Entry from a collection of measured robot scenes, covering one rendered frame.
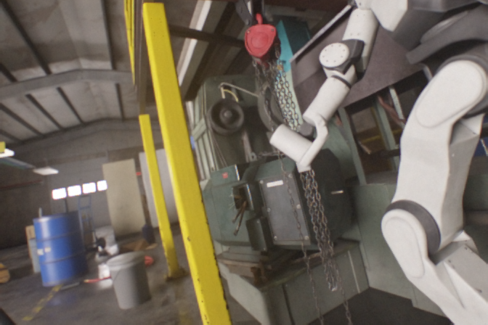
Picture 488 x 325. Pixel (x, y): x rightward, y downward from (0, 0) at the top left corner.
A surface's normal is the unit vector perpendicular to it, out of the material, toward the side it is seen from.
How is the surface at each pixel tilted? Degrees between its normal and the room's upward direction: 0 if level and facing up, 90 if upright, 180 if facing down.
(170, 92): 90
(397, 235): 90
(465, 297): 90
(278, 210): 90
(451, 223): 103
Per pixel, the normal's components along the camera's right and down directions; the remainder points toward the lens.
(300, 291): 0.37, -0.25
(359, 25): -0.51, -0.39
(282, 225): -0.72, 0.06
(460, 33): -0.91, 0.16
